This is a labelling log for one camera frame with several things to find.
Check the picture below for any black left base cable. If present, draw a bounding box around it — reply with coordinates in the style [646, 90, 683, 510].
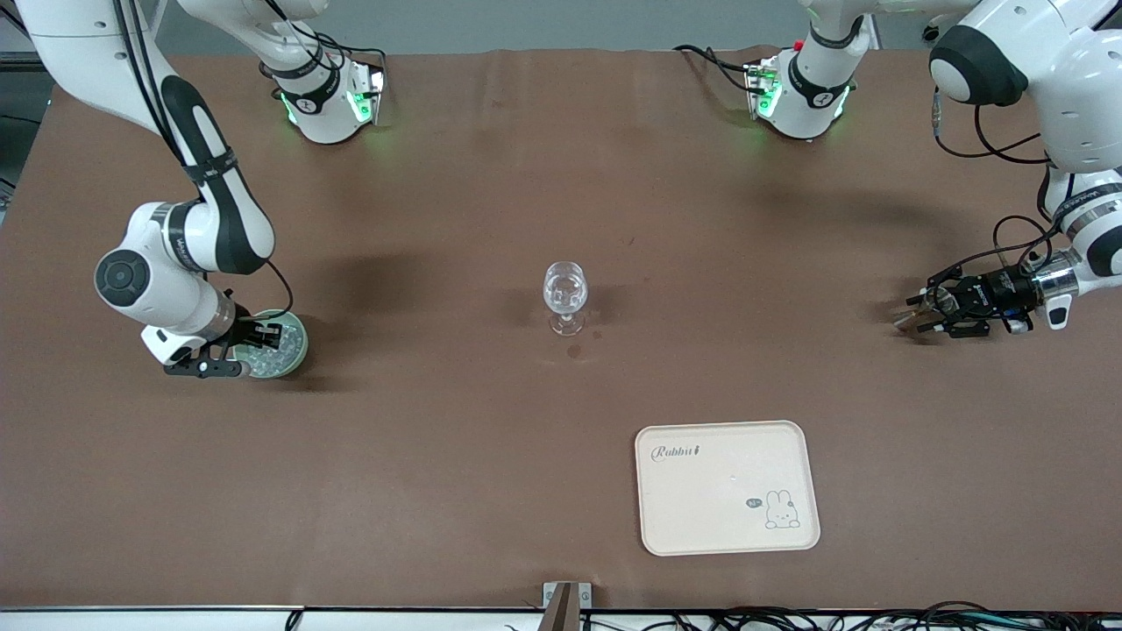
[673, 44, 763, 96]

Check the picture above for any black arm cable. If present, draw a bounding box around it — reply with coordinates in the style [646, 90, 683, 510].
[114, 0, 295, 323]
[931, 86, 1067, 266]

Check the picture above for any black right base cable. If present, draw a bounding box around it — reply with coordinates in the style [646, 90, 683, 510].
[263, 0, 388, 80]

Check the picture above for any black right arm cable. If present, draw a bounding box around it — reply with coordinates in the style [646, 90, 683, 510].
[114, 0, 295, 323]

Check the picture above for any pale green ceramic bowl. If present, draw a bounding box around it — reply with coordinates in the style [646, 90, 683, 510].
[230, 308, 309, 379]

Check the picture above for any steel double-ended jigger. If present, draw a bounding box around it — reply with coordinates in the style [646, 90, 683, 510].
[892, 294, 934, 334]

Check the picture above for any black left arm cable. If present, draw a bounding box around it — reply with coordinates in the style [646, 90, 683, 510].
[931, 86, 1067, 266]

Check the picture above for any pile of clear ice cubes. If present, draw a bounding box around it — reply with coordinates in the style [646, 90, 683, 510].
[237, 329, 300, 376]

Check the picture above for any cream rabbit print tray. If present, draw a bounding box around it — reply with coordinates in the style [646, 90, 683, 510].
[635, 420, 821, 557]

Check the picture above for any black cable bundle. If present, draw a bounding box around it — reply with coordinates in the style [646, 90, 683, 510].
[504, 601, 1122, 631]

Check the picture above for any brown table cover mat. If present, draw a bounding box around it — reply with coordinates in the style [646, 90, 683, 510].
[0, 46, 1122, 612]

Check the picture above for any grey metal mount bracket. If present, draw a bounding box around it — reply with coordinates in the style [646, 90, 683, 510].
[543, 581, 593, 631]

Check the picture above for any black base cable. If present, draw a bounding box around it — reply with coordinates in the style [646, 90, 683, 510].
[673, 44, 763, 96]
[263, 0, 388, 80]

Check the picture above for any clear stemmed wine glass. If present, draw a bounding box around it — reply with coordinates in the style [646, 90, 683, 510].
[543, 260, 590, 337]

